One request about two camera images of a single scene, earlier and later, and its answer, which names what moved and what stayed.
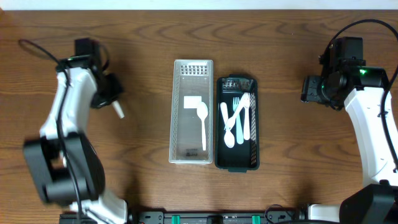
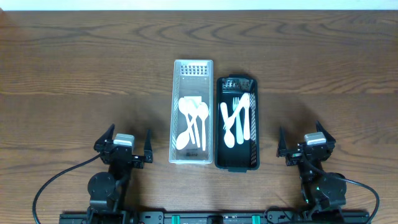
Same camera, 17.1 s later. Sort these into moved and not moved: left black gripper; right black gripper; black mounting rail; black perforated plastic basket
Moved: right black gripper; left black gripper
Not moved: black perforated plastic basket; black mounting rail
